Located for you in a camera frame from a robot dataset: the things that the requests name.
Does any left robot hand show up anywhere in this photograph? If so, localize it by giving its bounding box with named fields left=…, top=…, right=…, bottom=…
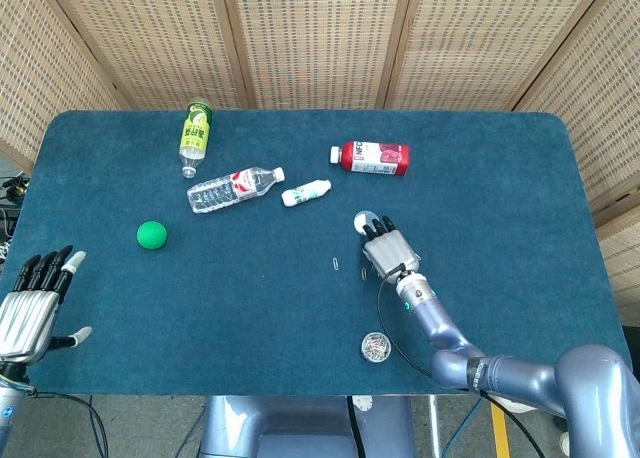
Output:
left=0, top=245, right=94, bottom=364

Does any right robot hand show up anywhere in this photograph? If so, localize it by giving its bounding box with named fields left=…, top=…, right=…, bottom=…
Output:
left=360, top=215, right=422, bottom=283

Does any round clear plastic lid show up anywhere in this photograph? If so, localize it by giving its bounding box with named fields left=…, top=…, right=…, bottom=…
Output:
left=353, top=209, right=382, bottom=237

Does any round clear paper clip container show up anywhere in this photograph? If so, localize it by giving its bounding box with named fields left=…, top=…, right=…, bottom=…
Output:
left=360, top=331, right=392, bottom=363

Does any red juice bottle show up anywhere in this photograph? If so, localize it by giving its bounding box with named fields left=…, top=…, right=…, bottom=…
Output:
left=329, top=140, right=411, bottom=178

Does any small white bottle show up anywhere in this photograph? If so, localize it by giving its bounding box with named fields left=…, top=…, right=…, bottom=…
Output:
left=280, top=178, right=333, bottom=208

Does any green ball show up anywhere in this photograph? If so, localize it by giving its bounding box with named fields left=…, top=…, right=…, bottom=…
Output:
left=136, top=220, right=169, bottom=251

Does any blue felt table cover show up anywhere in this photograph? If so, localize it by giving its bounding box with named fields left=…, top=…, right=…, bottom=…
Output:
left=0, top=109, right=634, bottom=397

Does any metal table leg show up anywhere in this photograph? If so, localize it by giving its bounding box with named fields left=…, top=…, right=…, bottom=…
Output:
left=428, top=395, right=444, bottom=458

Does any clear water bottle red label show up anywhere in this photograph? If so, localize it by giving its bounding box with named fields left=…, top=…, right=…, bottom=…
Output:
left=186, top=166, right=287, bottom=215

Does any blue-grey robot torso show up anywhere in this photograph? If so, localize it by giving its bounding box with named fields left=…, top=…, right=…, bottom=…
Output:
left=198, top=395, right=416, bottom=458

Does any bamboo folding screen panel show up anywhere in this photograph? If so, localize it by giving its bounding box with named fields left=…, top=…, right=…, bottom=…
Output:
left=0, top=0, right=126, bottom=172
left=219, top=0, right=417, bottom=111
left=43, top=0, right=257, bottom=112
left=513, top=0, right=640, bottom=325
left=383, top=0, right=621, bottom=112

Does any yellow-green label drink bottle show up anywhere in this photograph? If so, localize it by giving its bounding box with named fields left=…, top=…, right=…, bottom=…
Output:
left=178, top=97, right=215, bottom=179

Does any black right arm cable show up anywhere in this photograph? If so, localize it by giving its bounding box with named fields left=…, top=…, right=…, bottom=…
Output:
left=375, top=261, right=547, bottom=458

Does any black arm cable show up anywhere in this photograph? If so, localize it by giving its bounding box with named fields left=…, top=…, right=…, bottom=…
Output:
left=29, top=390, right=111, bottom=458
left=375, top=261, right=547, bottom=458

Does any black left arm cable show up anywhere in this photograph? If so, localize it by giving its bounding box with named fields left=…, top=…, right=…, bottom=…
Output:
left=29, top=390, right=111, bottom=458

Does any blue floor cable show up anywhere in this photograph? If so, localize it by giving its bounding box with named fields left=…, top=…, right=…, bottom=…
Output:
left=443, top=397, right=485, bottom=457
left=87, top=395, right=102, bottom=458

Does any black equipment with cables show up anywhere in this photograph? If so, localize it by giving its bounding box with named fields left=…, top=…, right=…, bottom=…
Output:
left=0, top=174, right=32, bottom=259

